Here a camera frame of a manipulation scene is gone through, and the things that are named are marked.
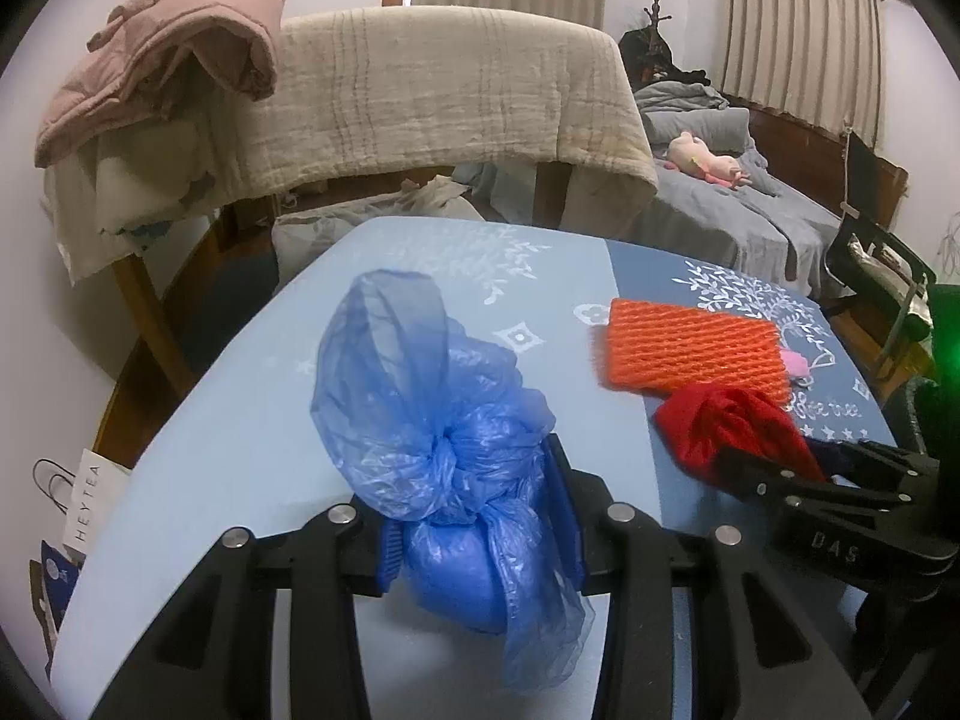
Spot wooden headboard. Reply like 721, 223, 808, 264
724, 94, 908, 222

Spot blue printed tablecloth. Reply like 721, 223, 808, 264
49, 216, 901, 720

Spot black office chair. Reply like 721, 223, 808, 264
821, 127, 938, 383

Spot grey duvet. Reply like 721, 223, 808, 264
636, 79, 751, 158

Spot beige blanket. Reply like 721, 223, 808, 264
217, 6, 661, 218

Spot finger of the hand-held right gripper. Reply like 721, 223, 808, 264
817, 437, 938, 479
716, 446, 837, 509

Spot blue plastic bag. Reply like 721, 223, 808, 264
311, 268, 597, 695

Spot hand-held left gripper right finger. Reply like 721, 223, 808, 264
544, 431, 875, 720

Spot white cloth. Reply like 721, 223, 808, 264
41, 120, 226, 286

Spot bed with grey sheet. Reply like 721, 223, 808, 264
592, 146, 848, 297

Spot white paper bag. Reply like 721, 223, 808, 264
31, 448, 132, 567

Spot silver seat cushion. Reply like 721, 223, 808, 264
844, 236, 931, 293

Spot black garment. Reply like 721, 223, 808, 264
619, 26, 710, 87

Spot wooden chair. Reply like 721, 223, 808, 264
94, 165, 571, 458

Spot cream cloth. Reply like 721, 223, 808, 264
274, 176, 488, 293

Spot blue paper bag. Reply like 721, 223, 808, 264
30, 540, 83, 661

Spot pink plush toy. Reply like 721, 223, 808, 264
666, 131, 753, 190

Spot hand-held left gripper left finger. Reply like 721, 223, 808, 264
90, 502, 407, 720

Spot pink padded jacket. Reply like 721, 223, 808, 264
34, 0, 293, 170

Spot red cloth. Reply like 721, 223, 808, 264
654, 382, 826, 485

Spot hanging white cables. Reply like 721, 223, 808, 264
937, 210, 960, 271

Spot orange foam net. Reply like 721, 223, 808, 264
589, 298, 792, 410

